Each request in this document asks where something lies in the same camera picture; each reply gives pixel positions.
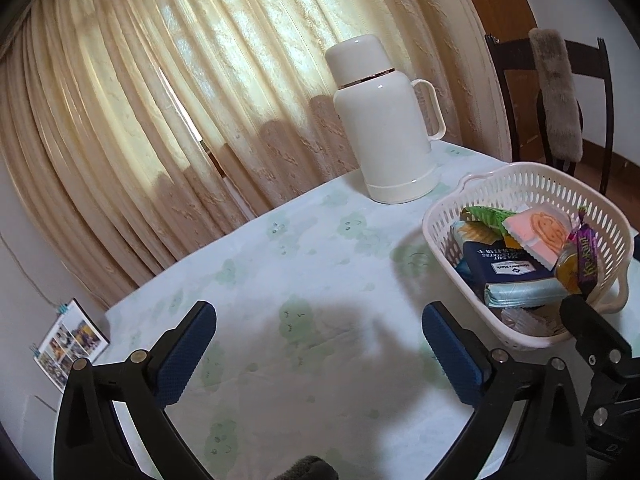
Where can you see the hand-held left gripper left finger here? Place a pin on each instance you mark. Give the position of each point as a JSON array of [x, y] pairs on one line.
[[187, 355]]

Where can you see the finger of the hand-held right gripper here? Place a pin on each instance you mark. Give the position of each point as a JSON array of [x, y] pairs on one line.
[[637, 246], [595, 332]]

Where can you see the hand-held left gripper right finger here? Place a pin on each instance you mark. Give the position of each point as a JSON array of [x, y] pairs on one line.
[[452, 355]]

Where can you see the purple candy packet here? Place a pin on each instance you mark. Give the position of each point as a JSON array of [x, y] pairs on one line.
[[586, 255]]

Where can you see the white printed snack packet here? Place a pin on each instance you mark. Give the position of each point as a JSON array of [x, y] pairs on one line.
[[530, 321]]

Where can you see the yellow jelly cup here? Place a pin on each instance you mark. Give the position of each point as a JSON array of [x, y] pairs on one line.
[[566, 270]]

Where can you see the dark blue snack packet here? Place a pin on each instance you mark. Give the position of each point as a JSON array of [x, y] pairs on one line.
[[505, 270]]

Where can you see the pink snack packet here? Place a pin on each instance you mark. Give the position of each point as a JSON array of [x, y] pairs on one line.
[[537, 232]]

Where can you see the green and yellow snack packet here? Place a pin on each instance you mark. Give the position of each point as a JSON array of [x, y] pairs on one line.
[[487, 215]]

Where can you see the pale pink plastic basket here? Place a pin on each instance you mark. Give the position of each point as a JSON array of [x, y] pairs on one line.
[[500, 180]]

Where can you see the photo desk calendar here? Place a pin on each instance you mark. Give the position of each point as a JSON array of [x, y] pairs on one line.
[[70, 345]]

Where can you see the blue binder clip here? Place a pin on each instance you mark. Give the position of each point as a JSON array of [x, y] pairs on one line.
[[34, 351], [63, 307]]

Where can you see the pale green printed tablecloth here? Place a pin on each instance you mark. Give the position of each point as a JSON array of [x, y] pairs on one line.
[[300, 260]]

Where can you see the grey fuzzy cloth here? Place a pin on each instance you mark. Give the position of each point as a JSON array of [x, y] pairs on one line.
[[307, 469]]

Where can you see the grey fuzzy chair cover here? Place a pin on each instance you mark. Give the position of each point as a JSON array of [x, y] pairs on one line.
[[557, 95]]

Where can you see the dark wooden chair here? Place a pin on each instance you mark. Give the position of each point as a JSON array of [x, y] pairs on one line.
[[520, 55]]

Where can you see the white thermos jug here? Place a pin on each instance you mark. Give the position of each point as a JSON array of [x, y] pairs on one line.
[[385, 135]]

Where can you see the beige curtain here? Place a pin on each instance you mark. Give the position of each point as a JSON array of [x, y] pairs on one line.
[[150, 110]]

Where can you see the wooden door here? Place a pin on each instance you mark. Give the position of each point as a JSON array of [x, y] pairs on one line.
[[500, 10]]

